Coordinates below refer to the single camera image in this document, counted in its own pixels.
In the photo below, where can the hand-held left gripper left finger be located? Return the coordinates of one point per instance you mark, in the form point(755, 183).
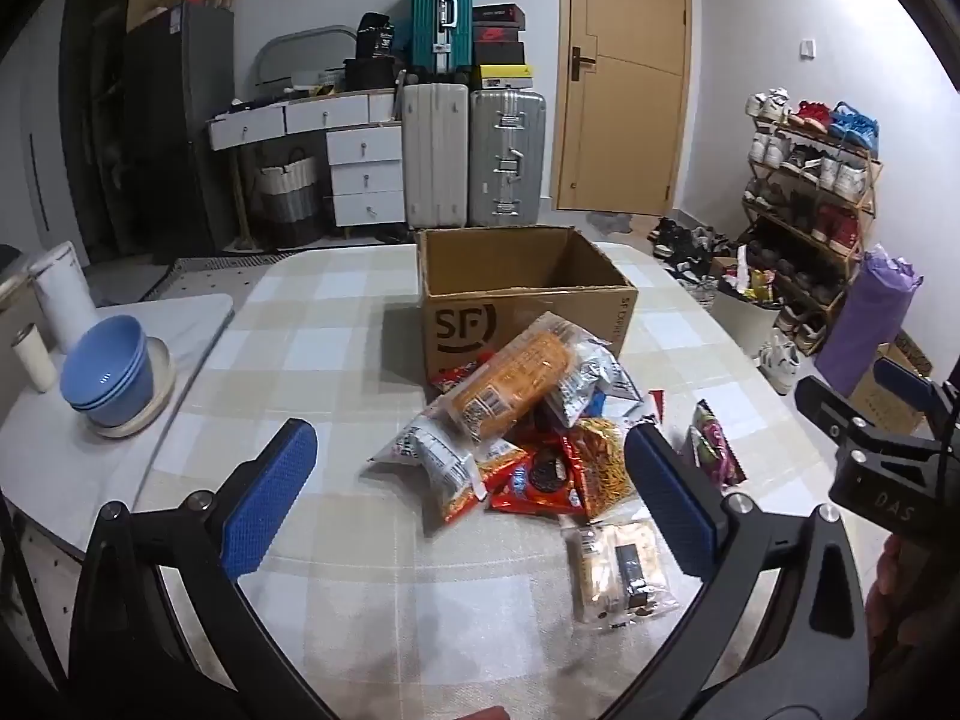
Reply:
point(270, 499)

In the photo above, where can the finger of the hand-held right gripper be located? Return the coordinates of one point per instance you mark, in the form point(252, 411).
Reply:
point(829, 409)
point(904, 382)

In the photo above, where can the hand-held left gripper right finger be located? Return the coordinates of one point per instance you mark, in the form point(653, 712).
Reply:
point(667, 499)

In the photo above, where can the red cookie packet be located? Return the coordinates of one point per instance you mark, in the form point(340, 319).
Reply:
point(536, 476)

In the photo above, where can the printed cardboard box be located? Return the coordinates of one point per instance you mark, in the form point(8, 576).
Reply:
point(510, 262)

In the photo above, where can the person's right hand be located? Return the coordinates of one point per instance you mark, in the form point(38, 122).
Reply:
point(894, 566)

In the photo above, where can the open cardboard carton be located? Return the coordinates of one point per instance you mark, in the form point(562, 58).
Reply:
point(885, 397)

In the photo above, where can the white sneakers pair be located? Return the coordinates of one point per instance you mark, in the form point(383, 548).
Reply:
point(780, 364)

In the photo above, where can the orange noodle snack packet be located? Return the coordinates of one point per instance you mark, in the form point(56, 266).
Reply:
point(600, 465)

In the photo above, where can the purple yoga mat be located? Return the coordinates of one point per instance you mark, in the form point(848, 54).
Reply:
point(870, 315)

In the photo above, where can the clear bread packet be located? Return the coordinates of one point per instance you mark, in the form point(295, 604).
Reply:
point(615, 570)

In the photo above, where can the small red sachet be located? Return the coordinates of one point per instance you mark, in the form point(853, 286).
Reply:
point(656, 403)

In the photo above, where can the beige plate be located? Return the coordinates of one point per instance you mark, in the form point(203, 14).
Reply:
point(161, 382)

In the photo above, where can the silver red-edged snack packet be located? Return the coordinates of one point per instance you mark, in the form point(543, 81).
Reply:
point(431, 454)

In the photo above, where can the blue bowl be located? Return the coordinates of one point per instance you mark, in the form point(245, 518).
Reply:
point(105, 360)
point(112, 416)

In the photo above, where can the white side table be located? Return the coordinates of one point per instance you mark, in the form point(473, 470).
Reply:
point(187, 322)

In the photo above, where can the long orange cracker packet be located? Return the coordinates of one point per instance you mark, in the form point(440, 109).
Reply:
point(506, 382)

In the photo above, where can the wooden shoe rack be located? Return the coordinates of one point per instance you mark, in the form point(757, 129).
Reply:
point(862, 187)

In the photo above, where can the scattered dark shoes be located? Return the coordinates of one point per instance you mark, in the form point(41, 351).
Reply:
point(686, 244)

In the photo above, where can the red egg roll packet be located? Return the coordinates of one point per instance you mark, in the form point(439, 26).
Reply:
point(454, 376)

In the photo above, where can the patterned rug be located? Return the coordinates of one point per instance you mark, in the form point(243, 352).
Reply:
point(202, 274)

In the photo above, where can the shoe rack with shoes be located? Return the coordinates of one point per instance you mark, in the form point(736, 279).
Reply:
point(810, 165)

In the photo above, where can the white thermos cup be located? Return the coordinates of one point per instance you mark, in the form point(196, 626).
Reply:
point(34, 360)

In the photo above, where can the white bucket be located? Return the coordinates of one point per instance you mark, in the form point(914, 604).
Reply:
point(64, 292)

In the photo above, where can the wooden broom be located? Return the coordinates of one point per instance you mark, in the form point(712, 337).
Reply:
point(241, 202)

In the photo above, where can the woven laundry basket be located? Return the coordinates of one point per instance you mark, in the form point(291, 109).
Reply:
point(289, 199)

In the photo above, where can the white drawer desk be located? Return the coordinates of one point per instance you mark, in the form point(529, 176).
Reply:
point(360, 165)

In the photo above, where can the dark cabinet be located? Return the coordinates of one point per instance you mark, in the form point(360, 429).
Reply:
point(176, 135)

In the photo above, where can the silver suitcase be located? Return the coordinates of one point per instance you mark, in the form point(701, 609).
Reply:
point(506, 157)

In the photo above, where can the white suitcase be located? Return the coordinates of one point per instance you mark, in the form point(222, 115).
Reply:
point(435, 157)

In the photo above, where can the wooden door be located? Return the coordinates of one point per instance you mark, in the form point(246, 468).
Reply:
point(622, 75)

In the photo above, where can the black storage box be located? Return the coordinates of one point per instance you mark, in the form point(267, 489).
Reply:
point(369, 73)

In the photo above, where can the grey arched mirror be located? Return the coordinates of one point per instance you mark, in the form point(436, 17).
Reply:
point(300, 41)

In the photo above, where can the black printed bag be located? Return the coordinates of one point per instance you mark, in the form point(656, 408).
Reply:
point(375, 34)

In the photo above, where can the red shoe box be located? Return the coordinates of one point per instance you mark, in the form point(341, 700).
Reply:
point(493, 32)

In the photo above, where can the teal suitcase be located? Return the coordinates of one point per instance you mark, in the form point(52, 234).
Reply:
point(439, 15)

